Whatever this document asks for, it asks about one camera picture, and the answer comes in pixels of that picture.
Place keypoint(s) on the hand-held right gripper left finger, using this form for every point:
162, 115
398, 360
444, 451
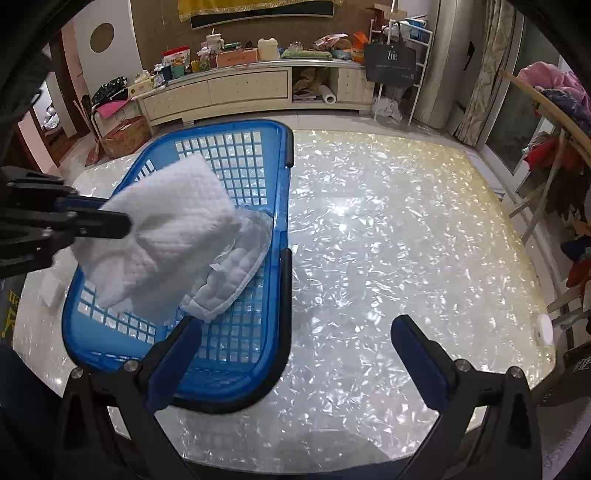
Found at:
178, 364

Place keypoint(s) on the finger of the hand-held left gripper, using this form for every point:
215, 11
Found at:
81, 204
101, 225

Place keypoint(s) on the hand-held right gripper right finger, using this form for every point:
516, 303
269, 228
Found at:
418, 364

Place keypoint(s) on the white towel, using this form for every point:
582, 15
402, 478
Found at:
171, 221

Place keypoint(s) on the clear bag of white pads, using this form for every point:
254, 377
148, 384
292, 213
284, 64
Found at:
235, 267

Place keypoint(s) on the blue plastic basket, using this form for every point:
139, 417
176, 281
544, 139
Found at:
240, 152

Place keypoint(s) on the pink cloth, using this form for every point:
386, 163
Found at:
113, 108

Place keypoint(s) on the black floral bag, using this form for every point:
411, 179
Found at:
111, 88

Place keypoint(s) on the small white round object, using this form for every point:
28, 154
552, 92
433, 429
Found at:
545, 330

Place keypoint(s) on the tissue box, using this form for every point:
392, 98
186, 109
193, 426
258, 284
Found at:
141, 86

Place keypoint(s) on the red and white snack bag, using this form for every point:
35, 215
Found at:
176, 56

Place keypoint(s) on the cream tv cabinet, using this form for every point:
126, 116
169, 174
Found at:
240, 85

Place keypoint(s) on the pink box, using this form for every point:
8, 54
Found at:
236, 57

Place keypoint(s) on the hanging clothes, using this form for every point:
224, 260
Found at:
572, 184

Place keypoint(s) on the white plastic jug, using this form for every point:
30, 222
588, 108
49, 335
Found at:
268, 50

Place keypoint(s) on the white plastic bag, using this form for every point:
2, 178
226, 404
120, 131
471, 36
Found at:
388, 110

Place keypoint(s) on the white paper roll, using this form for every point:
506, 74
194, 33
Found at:
327, 98

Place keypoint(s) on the yellow cloth cover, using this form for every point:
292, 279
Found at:
258, 7

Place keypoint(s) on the green cushion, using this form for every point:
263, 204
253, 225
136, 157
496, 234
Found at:
307, 53

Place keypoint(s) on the sliding glass door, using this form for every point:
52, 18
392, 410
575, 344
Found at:
517, 115

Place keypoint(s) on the standing air conditioner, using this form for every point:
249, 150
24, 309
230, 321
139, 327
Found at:
450, 69

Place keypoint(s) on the black tote bag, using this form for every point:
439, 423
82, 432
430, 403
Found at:
390, 62

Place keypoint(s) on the patterned curtain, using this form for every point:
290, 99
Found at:
489, 69

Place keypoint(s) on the white metal rack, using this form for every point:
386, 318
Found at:
427, 55

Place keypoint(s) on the pink clothes pile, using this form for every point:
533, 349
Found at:
551, 78

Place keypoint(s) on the orange bag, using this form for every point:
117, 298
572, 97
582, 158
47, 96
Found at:
359, 40

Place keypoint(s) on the open cardboard box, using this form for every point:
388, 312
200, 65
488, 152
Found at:
379, 13

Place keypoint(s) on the brown round wall disc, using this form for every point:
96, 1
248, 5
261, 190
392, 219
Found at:
101, 38

